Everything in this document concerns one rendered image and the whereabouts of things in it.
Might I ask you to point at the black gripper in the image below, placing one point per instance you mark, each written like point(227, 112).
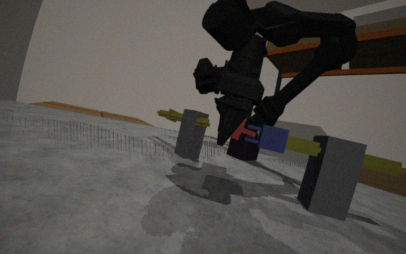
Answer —
point(239, 85)

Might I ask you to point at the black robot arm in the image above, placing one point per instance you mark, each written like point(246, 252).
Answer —
point(234, 25)

